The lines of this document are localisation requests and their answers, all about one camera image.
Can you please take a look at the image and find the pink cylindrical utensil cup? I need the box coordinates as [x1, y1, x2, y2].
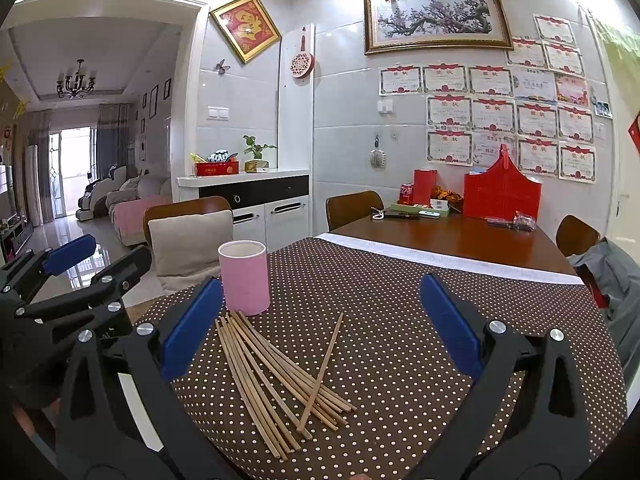
[218, 240, 270, 316]

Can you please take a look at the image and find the crossing wooden chopstick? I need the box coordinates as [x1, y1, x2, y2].
[296, 313, 344, 434]

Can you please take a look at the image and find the white massage chair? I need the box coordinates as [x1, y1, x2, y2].
[76, 166, 127, 222]

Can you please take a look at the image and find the pink covered sofa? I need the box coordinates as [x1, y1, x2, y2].
[105, 174, 172, 247]

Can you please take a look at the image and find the wooden chair with cushion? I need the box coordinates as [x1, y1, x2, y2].
[143, 196, 231, 246]

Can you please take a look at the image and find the brown polka dot tablecloth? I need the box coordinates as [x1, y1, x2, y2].
[131, 237, 628, 480]

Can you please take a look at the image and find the red gift box on cabinet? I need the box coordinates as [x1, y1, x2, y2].
[195, 160, 239, 177]

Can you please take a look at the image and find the grey jacket on chair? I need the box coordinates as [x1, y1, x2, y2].
[568, 238, 640, 388]

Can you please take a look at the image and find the black chandelier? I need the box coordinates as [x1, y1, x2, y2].
[55, 58, 96, 100]

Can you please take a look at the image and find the white black sideboard cabinet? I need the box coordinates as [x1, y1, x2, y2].
[172, 168, 311, 252]

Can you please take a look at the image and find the brown chair right side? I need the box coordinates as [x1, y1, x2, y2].
[555, 214, 601, 257]

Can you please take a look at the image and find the plastic snack bag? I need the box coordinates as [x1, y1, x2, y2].
[511, 211, 537, 232]

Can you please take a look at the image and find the small potted green plant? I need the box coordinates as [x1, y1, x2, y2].
[243, 136, 277, 174]

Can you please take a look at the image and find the red paper gift bag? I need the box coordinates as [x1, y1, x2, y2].
[462, 144, 541, 221]

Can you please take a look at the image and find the green tray on table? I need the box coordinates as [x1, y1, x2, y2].
[385, 203, 449, 219]

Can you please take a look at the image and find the brown wooden chair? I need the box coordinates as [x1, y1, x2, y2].
[326, 191, 384, 231]

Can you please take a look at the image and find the red soda can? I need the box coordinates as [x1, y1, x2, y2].
[398, 183, 413, 205]

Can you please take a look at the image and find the red box on table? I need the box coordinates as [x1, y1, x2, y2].
[412, 169, 437, 207]

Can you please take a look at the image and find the red round hanging ornament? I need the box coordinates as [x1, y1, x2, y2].
[290, 28, 314, 79]

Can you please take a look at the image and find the plum blossom framed painting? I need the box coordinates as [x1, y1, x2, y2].
[363, 0, 513, 55]

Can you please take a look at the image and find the white wall switch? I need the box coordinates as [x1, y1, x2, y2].
[207, 106, 230, 122]

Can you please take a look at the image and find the hanging silver wall ornament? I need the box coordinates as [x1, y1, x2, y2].
[369, 134, 386, 169]

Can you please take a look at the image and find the red gold diamond frame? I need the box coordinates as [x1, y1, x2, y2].
[209, 0, 282, 65]

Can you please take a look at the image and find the award certificate on wall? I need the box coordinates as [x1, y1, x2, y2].
[422, 63, 469, 93]
[469, 65, 513, 96]
[378, 65, 423, 96]

